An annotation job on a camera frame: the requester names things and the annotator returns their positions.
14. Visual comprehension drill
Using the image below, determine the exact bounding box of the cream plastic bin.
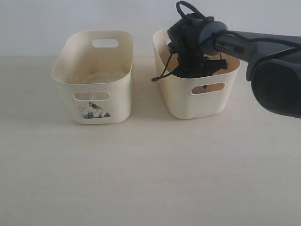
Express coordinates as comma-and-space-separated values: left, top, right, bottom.
51, 31, 134, 124
152, 30, 240, 119

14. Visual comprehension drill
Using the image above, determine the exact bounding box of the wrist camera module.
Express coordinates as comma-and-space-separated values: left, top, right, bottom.
167, 42, 176, 54

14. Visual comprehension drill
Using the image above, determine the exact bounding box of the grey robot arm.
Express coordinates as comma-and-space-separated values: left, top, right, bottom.
167, 14, 301, 118

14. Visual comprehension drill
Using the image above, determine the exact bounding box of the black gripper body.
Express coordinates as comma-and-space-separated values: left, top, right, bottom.
173, 49, 228, 79

